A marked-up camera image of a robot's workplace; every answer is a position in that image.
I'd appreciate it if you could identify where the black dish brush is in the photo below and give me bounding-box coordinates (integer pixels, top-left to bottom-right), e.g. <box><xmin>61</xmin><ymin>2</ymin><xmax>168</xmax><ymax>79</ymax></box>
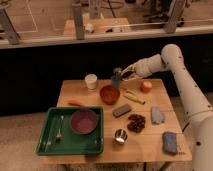
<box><xmin>113</xmin><ymin>67</ymin><xmax>122</xmax><ymax>80</ymax></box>

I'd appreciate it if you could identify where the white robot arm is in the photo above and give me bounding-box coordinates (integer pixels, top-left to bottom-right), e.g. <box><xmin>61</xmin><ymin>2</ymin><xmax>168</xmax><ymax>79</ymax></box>
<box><xmin>121</xmin><ymin>44</ymin><xmax>213</xmax><ymax>171</ymax></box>

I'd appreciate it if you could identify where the blue plastic cup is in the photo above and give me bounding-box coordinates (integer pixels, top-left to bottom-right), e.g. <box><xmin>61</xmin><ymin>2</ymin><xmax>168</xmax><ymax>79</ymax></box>
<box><xmin>111</xmin><ymin>75</ymin><xmax>121</xmax><ymax>88</ymax></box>

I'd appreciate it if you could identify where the white paper cup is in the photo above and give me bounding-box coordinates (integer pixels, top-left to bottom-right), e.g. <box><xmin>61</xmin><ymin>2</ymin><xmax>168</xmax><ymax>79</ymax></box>
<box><xmin>85</xmin><ymin>74</ymin><xmax>98</xmax><ymax>90</ymax></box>

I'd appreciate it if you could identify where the small metal cup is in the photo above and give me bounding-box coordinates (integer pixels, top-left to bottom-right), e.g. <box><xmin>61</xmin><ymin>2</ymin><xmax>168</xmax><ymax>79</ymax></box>
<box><xmin>114</xmin><ymin>129</ymin><xmax>128</xmax><ymax>144</ymax></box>

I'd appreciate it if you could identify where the peach fruit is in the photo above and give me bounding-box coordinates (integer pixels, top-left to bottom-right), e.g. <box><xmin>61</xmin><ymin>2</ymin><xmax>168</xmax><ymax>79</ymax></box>
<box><xmin>140</xmin><ymin>81</ymin><xmax>152</xmax><ymax>93</ymax></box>

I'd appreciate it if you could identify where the yellow banana toy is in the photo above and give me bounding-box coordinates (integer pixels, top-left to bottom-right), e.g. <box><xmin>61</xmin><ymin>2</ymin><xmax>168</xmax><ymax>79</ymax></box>
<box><xmin>123</xmin><ymin>90</ymin><xmax>145</xmax><ymax>105</ymax></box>

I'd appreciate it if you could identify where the orange bowl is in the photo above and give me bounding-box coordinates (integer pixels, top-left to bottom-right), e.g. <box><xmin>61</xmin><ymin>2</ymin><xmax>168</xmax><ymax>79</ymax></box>
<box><xmin>100</xmin><ymin>85</ymin><xmax>120</xmax><ymax>105</ymax></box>

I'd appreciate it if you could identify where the grey sponge block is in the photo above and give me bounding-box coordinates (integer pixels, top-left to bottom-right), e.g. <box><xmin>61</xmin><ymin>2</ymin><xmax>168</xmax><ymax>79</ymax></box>
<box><xmin>112</xmin><ymin>104</ymin><xmax>132</xmax><ymax>117</ymax></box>

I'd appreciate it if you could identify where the brown grape cluster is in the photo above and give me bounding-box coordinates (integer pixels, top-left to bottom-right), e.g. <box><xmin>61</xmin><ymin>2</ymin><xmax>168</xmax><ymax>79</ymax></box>
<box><xmin>127</xmin><ymin>114</ymin><xmax>146</xmax><ymax>133</ymax></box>

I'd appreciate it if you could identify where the light blue cloth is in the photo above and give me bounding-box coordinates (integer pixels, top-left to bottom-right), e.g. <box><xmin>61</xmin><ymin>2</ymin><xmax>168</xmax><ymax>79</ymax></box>
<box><xmin>151</xmin><ymin>107</ymin><xmax>165</xmax><ymax>124</ymax></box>

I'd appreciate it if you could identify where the orange carrot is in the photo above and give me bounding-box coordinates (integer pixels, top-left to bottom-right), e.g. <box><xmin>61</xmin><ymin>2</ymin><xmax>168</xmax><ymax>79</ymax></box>
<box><xmin>67</xmin><ymin>101</ymin><xmax>82</xmax><ymax>106</ymax></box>

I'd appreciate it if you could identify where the purple bowl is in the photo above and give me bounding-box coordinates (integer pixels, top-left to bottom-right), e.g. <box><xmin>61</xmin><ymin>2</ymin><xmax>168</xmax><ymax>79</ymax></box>
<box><xmin>70</xmin><ymin>109</ymin><xmax>98</xmax><ymax>135</ymax></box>

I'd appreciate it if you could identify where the green plastic tray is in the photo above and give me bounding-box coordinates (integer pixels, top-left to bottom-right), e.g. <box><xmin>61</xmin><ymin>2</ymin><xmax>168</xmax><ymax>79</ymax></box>
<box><xmin>36</xmin><ymin>106</ymin><xmax>104</xmax><ymax>156</ymax></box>

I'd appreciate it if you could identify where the silver fork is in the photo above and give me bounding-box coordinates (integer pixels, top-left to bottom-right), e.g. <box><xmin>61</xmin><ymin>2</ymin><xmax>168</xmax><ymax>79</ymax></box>
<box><xmin>56</xmin><ymin>115</ymin><xmax>64</xmax><ymax>141</ymax></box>

